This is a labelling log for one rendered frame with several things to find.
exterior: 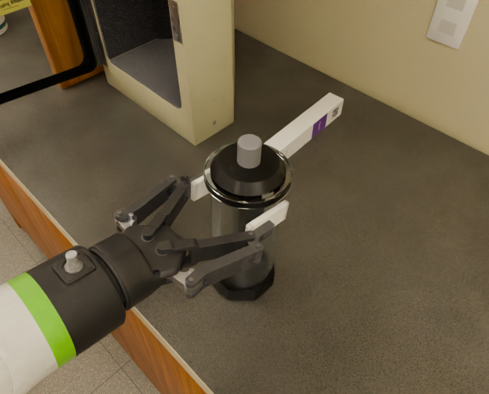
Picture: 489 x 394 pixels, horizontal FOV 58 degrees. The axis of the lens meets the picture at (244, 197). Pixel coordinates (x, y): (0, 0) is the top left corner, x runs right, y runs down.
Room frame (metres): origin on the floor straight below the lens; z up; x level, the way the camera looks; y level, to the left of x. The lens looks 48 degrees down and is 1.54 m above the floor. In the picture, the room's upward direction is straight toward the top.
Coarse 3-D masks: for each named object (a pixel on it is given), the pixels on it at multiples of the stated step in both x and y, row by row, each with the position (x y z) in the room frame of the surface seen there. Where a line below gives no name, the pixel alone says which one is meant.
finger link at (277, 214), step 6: (282, 204) 0.35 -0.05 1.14; (288, 204) 0.35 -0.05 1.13; (270, 210) 0.34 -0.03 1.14; (276, 210) 0.34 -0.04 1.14; (282, 210) 0.35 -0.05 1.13; (264, 216) 0.33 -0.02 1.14; (270, 216) 0.33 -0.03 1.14; (276, 216) 0.34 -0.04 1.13; (282, 216) 0.35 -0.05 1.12; (252, 222) 0.32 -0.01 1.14; (258, 222) 0.32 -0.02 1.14; (264, 222) 0.32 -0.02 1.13; (276, 222) 0.34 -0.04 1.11; (246, 228) 0.31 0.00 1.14; (252, 228) 0.31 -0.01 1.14
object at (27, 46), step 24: (0, 0) 0.79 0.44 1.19; (24, 0) 0.82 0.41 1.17; (48, 0) 0.84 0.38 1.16; (0, 24) 0.78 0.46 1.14; (24, 24) 0.81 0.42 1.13; (48, 24) 0.84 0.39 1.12; (72, 24) 0.86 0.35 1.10; (0, 48) 0.77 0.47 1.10; (24, 48) 0.80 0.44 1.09; (48, 48) 0.83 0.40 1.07; (72, 48) 0.85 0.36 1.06; (0, 72) 0.76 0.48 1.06; (24, 72) 0.79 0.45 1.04; (48, 72) 0.82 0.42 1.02
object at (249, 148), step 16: (240, 144) 0.37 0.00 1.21; (256, 144) 0.37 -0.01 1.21; (224, 160) 0.38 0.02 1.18; (240, 160) 0.37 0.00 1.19; (256, 160) 0.37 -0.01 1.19; (272, 160) 0.38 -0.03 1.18; (224, 176) 0.35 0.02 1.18; (240, 176) 0.35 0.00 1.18; (256, 176) 0.35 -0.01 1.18; (272, 176) 0.35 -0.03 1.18; (240, 192) 0.33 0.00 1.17; (256, 192) 0.33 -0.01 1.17
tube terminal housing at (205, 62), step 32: (192, 0) 0.69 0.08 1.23; (224, 0) 0.74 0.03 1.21; (192, 32) 0.69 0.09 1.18; (224, 32) 0.74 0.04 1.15; (192, 64) 0.68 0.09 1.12; (224, 64) 0.74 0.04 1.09; (128, 96) 0.84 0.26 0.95; (192, 96) 0.68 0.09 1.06; (224, 96) 0.73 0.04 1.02; (192, 128) 0.68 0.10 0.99
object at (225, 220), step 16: (208, 160) 0.39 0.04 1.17; (288, 160) 0.40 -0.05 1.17; (208, 176) 0.36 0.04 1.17; (288, 176) 0.37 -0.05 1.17; (224, 192) 0.34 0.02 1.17; (272, 192) 0.34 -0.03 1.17; (224, 208) 0.34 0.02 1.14; (240, 208) 0.32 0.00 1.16; (256, 208) 0.32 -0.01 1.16; (224, 224) 0.34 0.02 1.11; (240, 224) 0.33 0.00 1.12; (272, 240) 0.35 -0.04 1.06; (272, 256) 0.35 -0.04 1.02; (240, 272) 0.33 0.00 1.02; (256, 272) 0.33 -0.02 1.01; (240, 288) 0.32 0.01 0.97
